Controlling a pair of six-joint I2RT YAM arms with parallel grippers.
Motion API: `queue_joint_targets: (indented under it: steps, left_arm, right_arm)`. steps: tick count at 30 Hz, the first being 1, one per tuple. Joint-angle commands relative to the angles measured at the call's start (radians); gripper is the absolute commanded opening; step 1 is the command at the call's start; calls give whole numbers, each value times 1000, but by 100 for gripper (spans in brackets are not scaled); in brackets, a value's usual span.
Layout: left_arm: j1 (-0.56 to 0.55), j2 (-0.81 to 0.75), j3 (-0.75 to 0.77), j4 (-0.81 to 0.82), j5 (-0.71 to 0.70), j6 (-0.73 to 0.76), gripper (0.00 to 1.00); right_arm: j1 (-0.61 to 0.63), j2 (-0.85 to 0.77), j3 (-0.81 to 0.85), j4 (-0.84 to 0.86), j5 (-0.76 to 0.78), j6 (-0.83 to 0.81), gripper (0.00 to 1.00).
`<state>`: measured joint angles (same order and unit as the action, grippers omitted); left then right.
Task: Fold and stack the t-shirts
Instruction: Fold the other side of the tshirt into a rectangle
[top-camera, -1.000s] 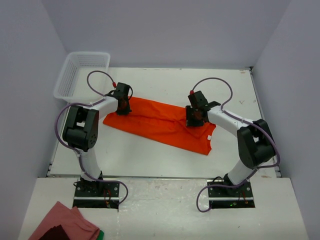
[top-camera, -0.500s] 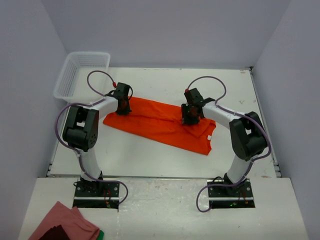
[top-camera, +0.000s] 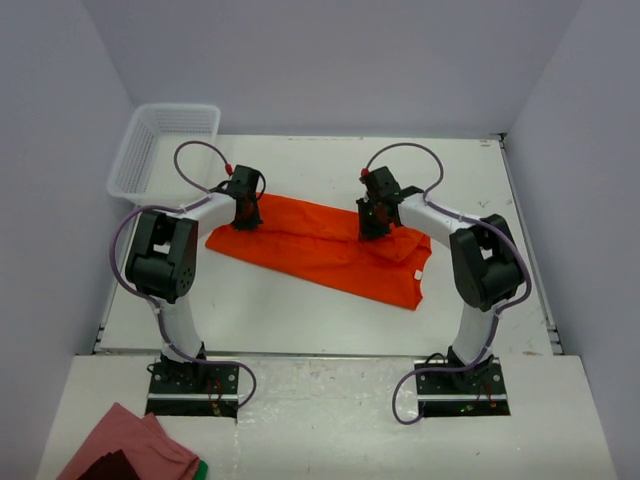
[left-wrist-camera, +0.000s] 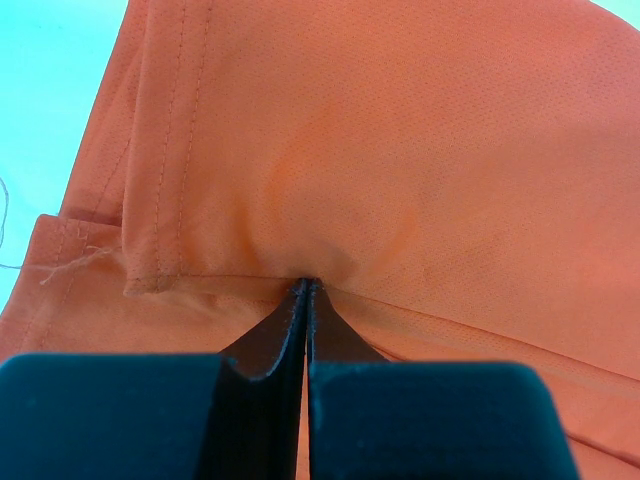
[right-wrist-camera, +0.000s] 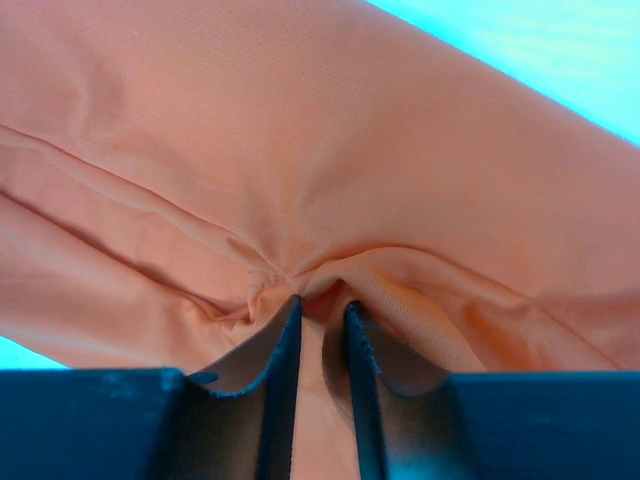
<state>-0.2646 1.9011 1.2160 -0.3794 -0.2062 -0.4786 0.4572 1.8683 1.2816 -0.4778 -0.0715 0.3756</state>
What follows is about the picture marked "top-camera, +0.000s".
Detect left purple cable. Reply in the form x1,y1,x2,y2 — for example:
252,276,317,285
112,140,257,414

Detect pink folded t shirt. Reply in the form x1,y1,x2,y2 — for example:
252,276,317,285
58,403,201,479

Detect green folded t shirt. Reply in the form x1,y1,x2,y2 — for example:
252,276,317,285
193,460,209,480

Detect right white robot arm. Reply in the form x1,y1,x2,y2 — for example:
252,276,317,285
357,167,530,393

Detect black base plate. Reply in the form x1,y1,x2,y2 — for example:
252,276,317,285
416,358,511,418
145,357,239,419

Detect orange t shirt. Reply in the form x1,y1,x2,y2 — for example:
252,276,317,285
205,194,432,310

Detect dark maroon folded t shirt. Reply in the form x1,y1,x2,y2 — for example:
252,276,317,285
79,450,140,480

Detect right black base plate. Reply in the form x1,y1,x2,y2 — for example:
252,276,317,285
416,358,511,418

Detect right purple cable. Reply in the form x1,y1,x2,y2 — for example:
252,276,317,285
392,142,533,426

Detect white plastic basket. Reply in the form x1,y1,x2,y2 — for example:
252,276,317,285
106,103,226,207

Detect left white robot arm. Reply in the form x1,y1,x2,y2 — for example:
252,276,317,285
112,165,266,393

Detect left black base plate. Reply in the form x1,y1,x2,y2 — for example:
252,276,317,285
145,357,239,419

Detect purple cable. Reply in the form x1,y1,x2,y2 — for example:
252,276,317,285
392,142,533,426
112,140,257,414

